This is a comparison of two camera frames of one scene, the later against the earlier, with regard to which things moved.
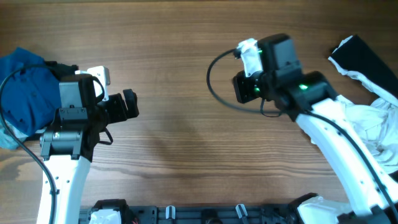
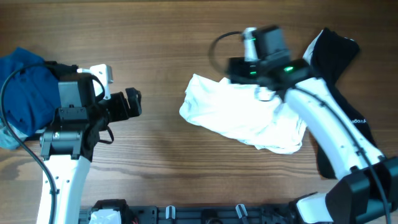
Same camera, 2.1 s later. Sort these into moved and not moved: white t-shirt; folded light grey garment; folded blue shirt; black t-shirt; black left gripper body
Moved: black t-shirt; white t-shirt
Not moved: black left gripper body; folded light grey garment; folded blue shirt
